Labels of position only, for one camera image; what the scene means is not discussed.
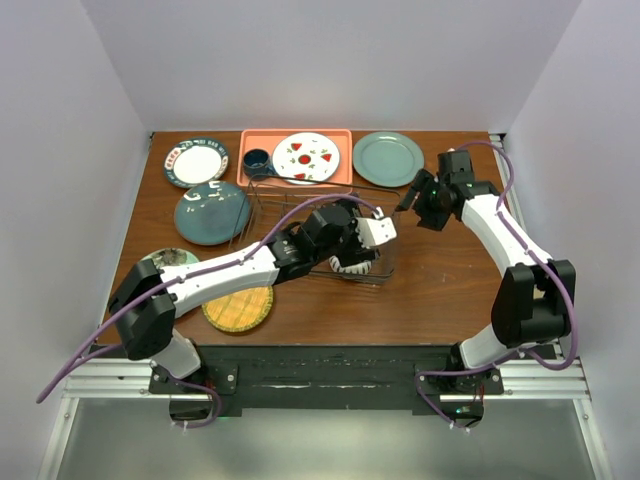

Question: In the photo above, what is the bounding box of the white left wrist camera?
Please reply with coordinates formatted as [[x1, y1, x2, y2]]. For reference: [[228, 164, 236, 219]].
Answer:
[[356, 207, 397, 249]]

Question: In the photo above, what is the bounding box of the mint green flower plate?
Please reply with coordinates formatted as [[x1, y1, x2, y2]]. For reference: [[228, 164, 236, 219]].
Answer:
[[143, 247, 199, 269]]

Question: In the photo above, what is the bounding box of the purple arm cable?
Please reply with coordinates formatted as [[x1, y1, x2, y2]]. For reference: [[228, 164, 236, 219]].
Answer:
[[35, 193, 385, 435], [412, 140, 581, 435]]

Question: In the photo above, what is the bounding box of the salmon pink plastic tray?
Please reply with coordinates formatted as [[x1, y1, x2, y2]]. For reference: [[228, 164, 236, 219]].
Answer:
[[237, 129, 353, 189]]

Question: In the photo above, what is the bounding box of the black wire dish rack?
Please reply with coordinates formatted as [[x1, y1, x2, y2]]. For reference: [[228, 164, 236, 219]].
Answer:
[[230, 180, 400, 284]]

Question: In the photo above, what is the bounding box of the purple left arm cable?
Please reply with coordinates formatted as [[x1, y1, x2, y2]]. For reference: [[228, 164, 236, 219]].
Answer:
[[35, 193, 385, 435]]

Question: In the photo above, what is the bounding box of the yellow woven round coaster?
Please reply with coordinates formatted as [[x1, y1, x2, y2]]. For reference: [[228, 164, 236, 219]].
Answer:
[[202, 287, 274, 334]]

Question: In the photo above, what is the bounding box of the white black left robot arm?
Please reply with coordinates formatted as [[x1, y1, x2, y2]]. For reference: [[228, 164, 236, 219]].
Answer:
[[108, 194, 383, 392]]

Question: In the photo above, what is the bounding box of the white plate dark patterned rim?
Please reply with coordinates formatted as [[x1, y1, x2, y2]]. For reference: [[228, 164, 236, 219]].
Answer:
[[163, 137, 230, 189]]

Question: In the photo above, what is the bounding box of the white bowl blue striped outside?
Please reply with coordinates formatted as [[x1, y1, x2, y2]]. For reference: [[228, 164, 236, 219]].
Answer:
[[329, 256, 373, 275]]

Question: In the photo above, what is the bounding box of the white watermelon pattern plate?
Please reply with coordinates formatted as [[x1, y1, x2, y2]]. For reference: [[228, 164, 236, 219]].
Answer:
[[271, 132, 341, 185]]

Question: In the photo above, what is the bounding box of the dark blue mug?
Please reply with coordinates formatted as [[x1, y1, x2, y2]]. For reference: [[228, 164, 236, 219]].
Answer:
[[242, 149, 276, 181]]

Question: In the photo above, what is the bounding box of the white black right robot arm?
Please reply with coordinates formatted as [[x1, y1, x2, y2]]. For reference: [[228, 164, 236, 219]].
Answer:
[[397, 148, 578, 393]]

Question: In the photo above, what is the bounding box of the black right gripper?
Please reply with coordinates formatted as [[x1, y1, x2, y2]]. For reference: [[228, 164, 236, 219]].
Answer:
[[394, 168, 449, 231]]

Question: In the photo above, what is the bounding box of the aluminium frame rail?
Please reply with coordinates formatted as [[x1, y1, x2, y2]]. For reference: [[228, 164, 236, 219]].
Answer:
[[37, 132, 614, 480]]

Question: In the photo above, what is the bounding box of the grey green round plate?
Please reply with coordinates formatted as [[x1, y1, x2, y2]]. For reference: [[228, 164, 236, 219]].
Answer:
[[352, 131, 424, 188]]

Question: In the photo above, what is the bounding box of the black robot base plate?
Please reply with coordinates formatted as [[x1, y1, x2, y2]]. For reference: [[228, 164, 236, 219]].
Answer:
[[149, 345, 504, 420]]

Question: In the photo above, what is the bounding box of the dark teal speckled plate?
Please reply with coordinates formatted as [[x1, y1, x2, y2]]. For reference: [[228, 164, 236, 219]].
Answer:
[[174, 181, 251, 246]]

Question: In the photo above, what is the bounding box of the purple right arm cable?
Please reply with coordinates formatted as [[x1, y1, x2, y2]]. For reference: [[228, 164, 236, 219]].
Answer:
[[412, 140, 581, 435]]

